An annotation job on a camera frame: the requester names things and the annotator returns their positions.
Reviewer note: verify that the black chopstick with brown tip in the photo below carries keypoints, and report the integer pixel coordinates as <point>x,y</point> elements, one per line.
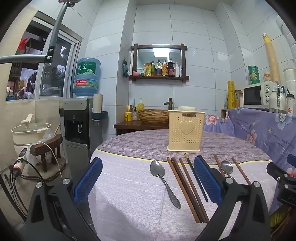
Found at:
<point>193,170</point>

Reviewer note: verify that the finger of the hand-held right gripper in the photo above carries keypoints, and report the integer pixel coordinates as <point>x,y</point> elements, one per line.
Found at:
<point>286,194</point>
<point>292,164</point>

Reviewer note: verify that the green instant noodle tub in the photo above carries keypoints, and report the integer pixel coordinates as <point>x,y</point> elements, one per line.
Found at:
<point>254,81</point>
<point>253,69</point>
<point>254,75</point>

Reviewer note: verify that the yellow soap pump bottle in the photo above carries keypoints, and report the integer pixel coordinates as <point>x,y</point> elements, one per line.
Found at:
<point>140,106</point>

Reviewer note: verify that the brown wooden chopstick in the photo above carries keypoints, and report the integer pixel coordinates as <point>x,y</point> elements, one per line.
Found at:
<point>193,187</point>
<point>188,190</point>
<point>240,170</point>
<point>218,164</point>

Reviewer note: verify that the green hanging packet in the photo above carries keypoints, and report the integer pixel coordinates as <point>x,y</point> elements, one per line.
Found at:
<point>125,68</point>

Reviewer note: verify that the patterned toothbrush cup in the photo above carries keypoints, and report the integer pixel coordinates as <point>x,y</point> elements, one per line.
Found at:
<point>135,115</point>

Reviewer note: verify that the dark wooden stool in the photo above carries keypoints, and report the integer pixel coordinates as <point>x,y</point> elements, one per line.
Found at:
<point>46,144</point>

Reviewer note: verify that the yellow patterned roll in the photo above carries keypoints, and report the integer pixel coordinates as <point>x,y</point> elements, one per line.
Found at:
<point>231,95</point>

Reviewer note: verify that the white pot with glass lid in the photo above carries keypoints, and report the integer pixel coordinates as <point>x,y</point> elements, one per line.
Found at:
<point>30,132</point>

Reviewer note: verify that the white charger with red light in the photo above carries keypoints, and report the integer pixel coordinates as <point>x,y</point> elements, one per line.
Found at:
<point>20,160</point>

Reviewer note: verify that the white microwave oven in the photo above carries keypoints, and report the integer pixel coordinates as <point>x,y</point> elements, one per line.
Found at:
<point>254,96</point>

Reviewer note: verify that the bamboo style brass faucet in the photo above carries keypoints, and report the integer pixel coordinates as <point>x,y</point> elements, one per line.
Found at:
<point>169,103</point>

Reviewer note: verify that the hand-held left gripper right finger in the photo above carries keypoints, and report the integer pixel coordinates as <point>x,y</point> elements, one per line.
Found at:
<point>208,180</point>

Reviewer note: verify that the dark wooden counter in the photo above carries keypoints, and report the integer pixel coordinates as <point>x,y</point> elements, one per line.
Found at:
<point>138,126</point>

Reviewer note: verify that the white bottle with red label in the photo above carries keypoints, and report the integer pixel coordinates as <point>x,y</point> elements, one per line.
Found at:
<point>290,104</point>

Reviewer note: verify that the pink bowl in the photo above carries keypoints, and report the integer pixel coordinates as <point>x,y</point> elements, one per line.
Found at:
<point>136,73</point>

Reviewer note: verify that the grey metal tube stand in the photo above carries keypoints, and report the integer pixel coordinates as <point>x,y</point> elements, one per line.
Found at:
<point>57,23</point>

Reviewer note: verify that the stack of yellow paper cups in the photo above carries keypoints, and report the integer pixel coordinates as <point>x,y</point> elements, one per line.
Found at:
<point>270,58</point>

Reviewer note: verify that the purple label sauce bottle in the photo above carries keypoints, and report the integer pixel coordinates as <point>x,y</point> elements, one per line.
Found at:
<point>158,69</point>

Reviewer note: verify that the dark soy sauce bottle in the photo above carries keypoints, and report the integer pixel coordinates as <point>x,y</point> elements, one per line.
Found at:
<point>171,69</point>

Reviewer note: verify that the dark blue roll holder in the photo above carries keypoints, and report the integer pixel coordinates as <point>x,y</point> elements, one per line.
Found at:
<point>101,115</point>

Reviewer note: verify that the green yellow oil bottle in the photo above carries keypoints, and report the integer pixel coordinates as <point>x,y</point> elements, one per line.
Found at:
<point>152,69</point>

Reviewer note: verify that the plain steel spoon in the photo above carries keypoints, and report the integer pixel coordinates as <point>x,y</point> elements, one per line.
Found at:
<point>226,167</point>

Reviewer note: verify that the small wooden box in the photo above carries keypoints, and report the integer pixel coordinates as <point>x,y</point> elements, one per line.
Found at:
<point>224,113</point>

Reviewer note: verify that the stack of white cups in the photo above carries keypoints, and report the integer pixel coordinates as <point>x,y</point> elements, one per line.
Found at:
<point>289,46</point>

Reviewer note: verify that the yellow green seasoning packet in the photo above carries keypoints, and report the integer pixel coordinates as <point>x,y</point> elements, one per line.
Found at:
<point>145,70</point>

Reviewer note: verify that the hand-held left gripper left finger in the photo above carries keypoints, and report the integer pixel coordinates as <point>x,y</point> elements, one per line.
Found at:
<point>87,180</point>

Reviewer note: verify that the wooden framed mirror shelf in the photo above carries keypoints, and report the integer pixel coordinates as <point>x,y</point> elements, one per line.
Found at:
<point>159,78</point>

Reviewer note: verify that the blue water jug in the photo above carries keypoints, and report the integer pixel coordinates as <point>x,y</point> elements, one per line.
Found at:
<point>86,76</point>

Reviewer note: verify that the woven pattern wash basin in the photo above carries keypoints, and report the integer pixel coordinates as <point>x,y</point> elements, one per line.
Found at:
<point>152,115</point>

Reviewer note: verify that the grey water dispenser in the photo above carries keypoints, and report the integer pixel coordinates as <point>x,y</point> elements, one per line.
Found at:
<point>76,109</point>

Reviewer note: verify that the white paper roll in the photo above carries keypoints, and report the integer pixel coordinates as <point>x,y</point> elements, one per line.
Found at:
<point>97,103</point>

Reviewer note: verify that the white plastic bottle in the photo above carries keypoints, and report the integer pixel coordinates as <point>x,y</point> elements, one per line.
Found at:
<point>177,70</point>

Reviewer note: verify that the orange lid jar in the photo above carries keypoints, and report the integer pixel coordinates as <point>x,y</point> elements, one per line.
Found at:
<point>267,77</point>

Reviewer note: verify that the purple floral cloth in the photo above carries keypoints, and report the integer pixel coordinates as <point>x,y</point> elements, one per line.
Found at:
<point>259,129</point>

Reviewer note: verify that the orange label sauce bottle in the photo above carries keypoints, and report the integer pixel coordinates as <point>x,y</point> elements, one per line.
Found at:
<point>164,69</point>

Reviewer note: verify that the yellow mug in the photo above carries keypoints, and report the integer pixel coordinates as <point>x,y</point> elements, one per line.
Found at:
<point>128,116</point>

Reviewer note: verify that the cream plastic utensil holder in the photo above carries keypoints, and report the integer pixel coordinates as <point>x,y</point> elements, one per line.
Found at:
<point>185,141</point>

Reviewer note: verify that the purple and white tablecloth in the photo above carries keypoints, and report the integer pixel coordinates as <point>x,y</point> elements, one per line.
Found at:
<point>138,143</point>

